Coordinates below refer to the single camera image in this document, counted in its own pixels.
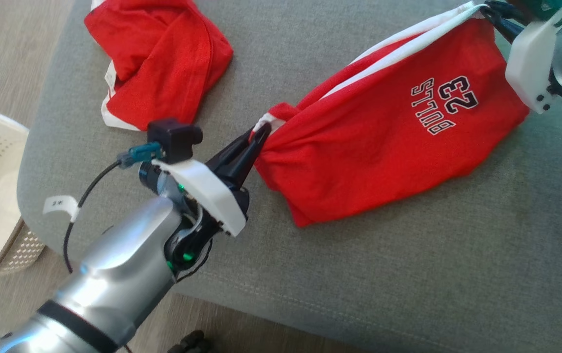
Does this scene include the red white-sleeved Bulls T-shirt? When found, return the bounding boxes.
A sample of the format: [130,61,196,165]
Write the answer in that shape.
[84,0,234,132]

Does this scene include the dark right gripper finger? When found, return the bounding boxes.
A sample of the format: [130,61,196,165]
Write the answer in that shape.
[481,12,524,44]
[484,0,532,23]

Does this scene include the white left cable tag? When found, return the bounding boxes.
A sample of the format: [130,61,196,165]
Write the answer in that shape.
[43,195,80,221]

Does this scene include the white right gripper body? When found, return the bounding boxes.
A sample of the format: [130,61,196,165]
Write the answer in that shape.
[505,5,562,115]

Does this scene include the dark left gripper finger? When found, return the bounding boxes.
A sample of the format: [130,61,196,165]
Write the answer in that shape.
[206,128,261,173]
[224,128,272,190]

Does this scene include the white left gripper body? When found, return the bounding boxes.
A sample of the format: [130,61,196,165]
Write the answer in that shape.
[139,158,251,237]

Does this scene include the grey sofa seat cushion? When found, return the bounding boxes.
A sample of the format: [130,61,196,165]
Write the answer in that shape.
[16,0,562,353]

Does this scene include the red white-striped Bulls shorts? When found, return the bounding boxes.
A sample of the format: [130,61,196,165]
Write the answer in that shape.
[254,1,530,228]

